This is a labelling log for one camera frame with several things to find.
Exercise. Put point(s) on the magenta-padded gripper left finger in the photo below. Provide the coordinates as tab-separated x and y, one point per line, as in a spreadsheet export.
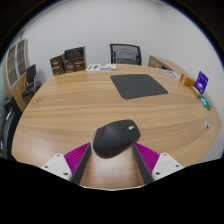
77	159

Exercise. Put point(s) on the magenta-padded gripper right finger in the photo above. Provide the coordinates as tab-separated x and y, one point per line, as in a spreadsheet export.
148	160

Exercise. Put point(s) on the black computer mouse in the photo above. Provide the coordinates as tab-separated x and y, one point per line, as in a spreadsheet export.
113	138

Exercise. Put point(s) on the dark grey mouse pad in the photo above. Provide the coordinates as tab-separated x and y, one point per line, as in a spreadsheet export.
138	86

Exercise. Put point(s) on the black leather office chair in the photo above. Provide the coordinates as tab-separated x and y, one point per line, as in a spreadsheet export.
8	126

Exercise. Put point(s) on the blue small box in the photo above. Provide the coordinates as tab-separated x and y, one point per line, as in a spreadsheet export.
203	102

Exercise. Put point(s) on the green small box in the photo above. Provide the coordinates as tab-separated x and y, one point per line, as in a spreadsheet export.
208	103

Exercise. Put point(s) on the yellow small box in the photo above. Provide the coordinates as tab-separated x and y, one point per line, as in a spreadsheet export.
195	91

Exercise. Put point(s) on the orange cardboard box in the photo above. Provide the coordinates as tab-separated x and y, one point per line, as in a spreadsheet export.
187	81

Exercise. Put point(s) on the round clear disc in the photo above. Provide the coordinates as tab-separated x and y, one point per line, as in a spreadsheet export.
169	73

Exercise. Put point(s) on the purple standing card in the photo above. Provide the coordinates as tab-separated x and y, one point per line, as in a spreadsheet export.
201	82

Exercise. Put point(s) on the white printed sheet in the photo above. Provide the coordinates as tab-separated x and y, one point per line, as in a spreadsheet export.
101	67

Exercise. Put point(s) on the small brown cardboard box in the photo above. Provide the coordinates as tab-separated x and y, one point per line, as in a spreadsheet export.
57	65

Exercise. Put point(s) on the small black chair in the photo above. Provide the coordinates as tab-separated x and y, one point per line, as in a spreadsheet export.
30	75

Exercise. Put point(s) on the wooden shelf cabinet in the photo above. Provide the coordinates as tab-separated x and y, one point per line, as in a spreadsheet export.
10	90

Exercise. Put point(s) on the large dark brown box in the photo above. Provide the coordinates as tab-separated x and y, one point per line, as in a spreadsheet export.
75	61

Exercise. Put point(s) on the wooden side cabinet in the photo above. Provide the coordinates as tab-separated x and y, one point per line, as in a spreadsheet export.
163	62

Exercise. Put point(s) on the grey backpack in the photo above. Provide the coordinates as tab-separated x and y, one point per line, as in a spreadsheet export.
126	56

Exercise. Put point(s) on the black mesh office chair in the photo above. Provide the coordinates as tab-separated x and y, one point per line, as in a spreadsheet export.
113	46

